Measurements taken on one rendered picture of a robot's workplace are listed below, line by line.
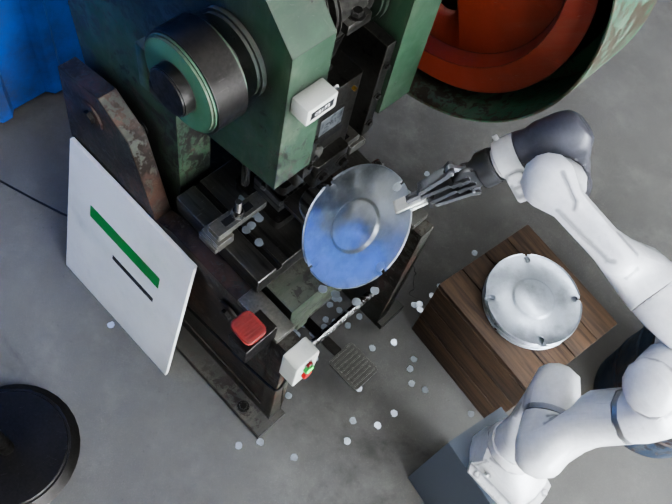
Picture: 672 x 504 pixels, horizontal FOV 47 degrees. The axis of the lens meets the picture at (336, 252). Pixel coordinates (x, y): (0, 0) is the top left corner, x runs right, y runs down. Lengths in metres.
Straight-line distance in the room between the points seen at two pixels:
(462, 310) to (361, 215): 0.68
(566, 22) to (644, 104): 1.98
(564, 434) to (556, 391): 0.11
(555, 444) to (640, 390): 0.28
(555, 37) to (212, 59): 0.68
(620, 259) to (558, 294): 0.96
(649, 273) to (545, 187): 0.23
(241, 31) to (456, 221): 1.70
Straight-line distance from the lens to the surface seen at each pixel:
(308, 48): 1.21
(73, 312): 2.55
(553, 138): 1.48
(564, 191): 1.38
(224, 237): 1.80
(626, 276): 1.41
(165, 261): 2.03
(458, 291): 2.27
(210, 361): 2.42
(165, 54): 1.25
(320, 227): 1.74
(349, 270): 1.65
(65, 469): 2.37
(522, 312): 2.27
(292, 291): 1.84
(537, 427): 1.67
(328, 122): 1.57
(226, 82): 1.21
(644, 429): 1.56
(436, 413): 2.50
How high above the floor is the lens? 2.32
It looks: 61 degrees down
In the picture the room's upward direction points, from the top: 18 degrees clockwise
